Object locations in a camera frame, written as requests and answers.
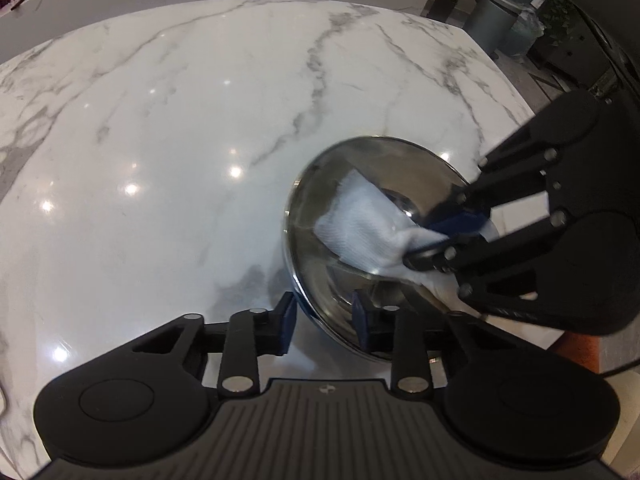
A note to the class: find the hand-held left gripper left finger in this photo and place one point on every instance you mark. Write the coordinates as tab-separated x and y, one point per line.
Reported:
286	322

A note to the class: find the orange seat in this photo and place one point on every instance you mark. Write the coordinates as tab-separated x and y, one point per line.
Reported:
575	355

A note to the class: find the white cleaning cloth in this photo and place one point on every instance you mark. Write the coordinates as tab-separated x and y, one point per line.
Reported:
360	220

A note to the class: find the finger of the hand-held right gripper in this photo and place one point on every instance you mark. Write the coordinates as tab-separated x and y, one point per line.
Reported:
465	222
500	240

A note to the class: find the black chair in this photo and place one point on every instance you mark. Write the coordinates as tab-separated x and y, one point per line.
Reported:
615	45

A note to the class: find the leafy green potted plant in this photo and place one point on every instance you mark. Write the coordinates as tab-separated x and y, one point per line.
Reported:
565	0

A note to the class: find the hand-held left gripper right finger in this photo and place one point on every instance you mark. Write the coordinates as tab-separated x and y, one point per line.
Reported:
361	327

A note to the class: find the grey trash can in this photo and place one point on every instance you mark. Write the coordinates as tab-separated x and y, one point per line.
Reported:
492	20

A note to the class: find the stainless steel bowl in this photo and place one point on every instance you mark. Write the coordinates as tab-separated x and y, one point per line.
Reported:
320	190

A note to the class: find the clear plastic bag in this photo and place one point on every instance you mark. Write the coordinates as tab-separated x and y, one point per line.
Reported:
527	30

